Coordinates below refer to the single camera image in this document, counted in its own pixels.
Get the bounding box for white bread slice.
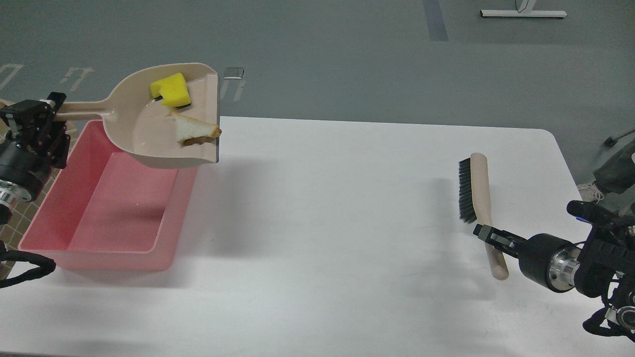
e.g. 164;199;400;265
170;111;222;147

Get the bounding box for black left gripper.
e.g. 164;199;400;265
0;92;70;202

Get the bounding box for person in grey clothes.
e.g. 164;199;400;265
577;140;635;202

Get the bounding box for white stand base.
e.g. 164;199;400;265
479;0;568;19

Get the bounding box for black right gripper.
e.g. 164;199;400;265
472;224;578;293

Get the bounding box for beige plastic dustpan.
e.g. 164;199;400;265
55;62;220;169

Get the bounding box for silver floor plate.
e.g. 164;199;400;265
223;67;245;80

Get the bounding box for pink plastic bin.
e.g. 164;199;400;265
18;120;197;271

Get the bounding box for beige checkered cloth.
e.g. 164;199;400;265
0;100;77;287

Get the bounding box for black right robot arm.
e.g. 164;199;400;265
473;200;635;340

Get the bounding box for yellow green sponge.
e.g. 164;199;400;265
149;72;192;108

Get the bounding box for beige hand brush black bristles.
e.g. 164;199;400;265
458;152;509;281

